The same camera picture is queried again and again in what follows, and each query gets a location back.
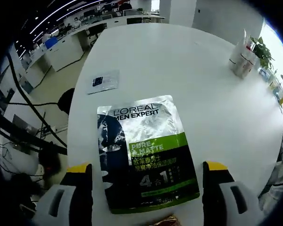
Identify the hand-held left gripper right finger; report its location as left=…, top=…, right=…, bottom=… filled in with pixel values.
left=202, top=161, right=260, bottom=226

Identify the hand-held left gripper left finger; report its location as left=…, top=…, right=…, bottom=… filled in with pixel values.
left=36, top=162, right=94, bottom=226

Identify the green black skincare sachet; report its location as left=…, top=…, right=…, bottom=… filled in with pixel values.
left=96, top=95, right=200, bottom=215

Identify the potted green plant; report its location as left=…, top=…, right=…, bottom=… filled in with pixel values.
left=250, top=36, right=275, bottom=71

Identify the white office desk row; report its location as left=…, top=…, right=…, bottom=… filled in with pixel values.
left=25, top=14, right=166, bottom=73

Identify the gold skincare sachet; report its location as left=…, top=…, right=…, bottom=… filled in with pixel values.
left=153, top=213, right=183, bottom=226

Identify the blue box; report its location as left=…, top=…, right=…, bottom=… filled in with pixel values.
left=44, top=37, right=59, bottom=49

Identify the red label skincare bottle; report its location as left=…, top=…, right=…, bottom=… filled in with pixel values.
left=235, top=54, right=259, bottom=80

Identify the white skincare tube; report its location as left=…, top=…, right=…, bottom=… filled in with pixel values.
left=228, top=28, right=250, bottom=71

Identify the blue tissue pack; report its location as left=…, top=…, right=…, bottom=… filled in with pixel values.
left=258, top=67, right=272, bottom=82

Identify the thick black cable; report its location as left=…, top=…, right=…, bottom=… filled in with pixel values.
left=6, top=53, right=68, bottom=148

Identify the black frame desk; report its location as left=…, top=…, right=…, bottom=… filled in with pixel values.
left=0, top=113, right=68, bottom=156

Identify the white blue skincare sachet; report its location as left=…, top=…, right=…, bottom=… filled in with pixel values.
left=86, top=70, right=120, bottom=95

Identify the black office chair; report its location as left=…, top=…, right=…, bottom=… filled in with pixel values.
left=57, top=88, right=75, bottom=116

